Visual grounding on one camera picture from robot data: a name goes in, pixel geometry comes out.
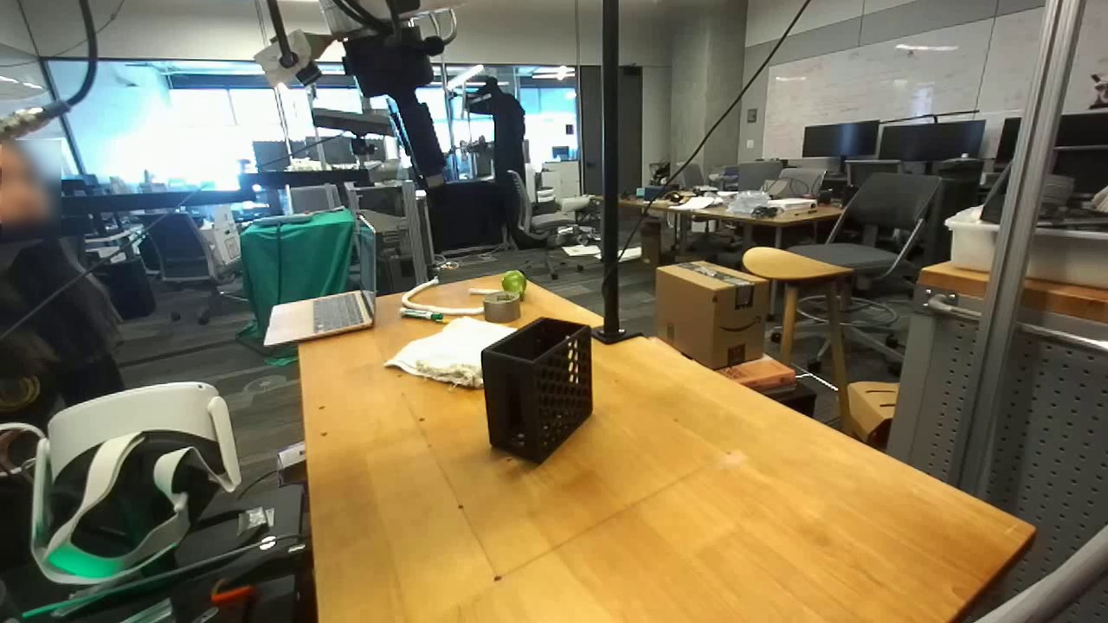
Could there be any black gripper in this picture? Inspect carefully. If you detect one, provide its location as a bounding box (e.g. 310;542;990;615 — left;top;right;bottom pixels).
344;28;448;185

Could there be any white cloth towel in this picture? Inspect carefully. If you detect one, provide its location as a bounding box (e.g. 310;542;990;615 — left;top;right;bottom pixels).
391;318;508;387

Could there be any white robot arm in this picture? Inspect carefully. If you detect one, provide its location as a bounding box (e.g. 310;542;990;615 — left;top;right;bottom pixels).
251;0;458;185

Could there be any green cloth on chair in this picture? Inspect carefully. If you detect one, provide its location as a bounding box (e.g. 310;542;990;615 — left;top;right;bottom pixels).
238;212;356;345

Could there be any green ball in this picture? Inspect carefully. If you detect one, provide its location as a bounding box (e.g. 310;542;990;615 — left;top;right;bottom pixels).
501;270;531;298

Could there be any silver laptop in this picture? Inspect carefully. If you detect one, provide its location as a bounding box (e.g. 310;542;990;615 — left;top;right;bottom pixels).
263;289;378;345

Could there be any grey tape roll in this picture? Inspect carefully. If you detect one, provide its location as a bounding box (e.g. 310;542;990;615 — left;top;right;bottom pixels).
485;298;518;323

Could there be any black vertical pole stand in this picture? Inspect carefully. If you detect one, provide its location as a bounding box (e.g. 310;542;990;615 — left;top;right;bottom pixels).
600;0;625;345

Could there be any black perforated plastic basket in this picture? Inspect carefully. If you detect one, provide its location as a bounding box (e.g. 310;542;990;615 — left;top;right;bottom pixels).
480;318;592;463

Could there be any cardboard box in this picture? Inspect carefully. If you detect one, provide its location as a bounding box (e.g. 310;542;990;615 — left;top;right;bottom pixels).
654;259;768;365

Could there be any round wooden stool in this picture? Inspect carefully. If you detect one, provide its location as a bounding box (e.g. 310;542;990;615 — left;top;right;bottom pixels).
741;246;850;394

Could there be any white VR headset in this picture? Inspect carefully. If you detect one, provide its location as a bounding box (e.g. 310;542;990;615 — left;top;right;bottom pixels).
30;381;242;583

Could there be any black office chair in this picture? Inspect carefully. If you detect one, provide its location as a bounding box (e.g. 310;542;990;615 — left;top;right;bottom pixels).
796;171;942;293

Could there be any grey metal frame post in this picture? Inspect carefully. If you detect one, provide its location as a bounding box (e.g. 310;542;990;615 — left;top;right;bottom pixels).
960;0;1086;497

